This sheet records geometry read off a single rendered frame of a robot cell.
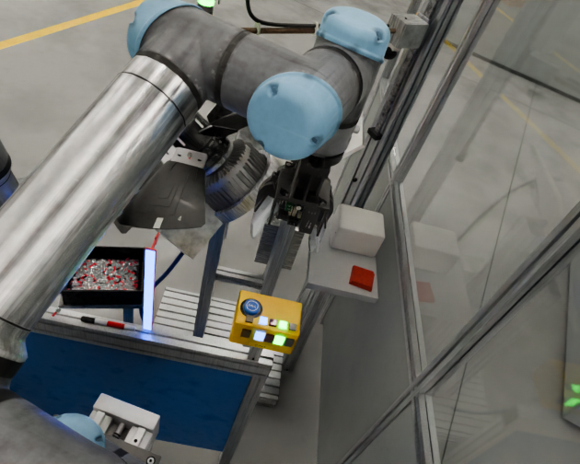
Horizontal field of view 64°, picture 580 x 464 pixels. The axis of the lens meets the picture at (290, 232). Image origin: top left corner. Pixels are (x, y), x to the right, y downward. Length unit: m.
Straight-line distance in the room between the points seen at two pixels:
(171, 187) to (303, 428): 1.36
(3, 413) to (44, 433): 0.03
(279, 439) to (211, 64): 1.88
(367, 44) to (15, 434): 0.43
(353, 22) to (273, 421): 1.89
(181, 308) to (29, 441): 1.97
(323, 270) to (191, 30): 1.19
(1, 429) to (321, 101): 0.33
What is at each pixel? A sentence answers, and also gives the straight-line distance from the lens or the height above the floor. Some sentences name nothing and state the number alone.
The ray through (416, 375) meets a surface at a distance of 1.28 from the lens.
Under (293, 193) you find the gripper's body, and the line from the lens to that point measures 0.58.
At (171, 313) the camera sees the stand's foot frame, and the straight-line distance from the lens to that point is 2.30.
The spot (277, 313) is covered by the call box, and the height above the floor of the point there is 1.07.
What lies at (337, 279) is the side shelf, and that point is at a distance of 1.55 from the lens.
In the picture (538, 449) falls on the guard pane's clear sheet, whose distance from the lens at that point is 0.90.
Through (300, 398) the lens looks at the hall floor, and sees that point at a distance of 2.27.
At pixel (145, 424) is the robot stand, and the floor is 0.99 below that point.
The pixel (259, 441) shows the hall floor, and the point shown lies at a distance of 2.16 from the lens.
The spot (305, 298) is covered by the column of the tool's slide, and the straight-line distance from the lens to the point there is 2.32.
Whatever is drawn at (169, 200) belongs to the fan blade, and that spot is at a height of 1.18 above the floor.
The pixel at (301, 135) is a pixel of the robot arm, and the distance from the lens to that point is 0.41.
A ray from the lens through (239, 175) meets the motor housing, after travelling 1.34.
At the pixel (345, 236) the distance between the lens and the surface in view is 1.59.
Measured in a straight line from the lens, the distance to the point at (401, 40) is 1.44.
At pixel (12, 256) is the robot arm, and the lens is 0.40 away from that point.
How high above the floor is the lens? 2.00
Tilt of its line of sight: 44 degrees down
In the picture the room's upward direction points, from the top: 19 degrees clockwise
